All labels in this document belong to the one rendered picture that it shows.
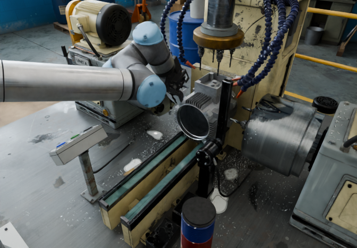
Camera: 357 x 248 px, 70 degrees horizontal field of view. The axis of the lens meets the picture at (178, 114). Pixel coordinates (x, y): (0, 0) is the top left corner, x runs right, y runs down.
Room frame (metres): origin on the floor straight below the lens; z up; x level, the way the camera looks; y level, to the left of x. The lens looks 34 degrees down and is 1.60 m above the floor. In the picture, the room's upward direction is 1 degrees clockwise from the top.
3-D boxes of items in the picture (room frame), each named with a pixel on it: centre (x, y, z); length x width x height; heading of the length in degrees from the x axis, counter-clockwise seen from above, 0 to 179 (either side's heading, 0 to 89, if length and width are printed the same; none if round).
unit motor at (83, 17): (1.24, 0.42, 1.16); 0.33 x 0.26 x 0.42; 54
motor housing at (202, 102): (0.88, -0.11, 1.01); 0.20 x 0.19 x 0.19; 143
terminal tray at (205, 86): (0.91, -0.14, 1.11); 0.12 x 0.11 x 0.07; 143
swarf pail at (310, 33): (4.76, -2.48, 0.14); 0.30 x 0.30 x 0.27
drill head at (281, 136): (0.69, -0.38, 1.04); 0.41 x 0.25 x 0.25; 54
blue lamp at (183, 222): (0.27, -0.04, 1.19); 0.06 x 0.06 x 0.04
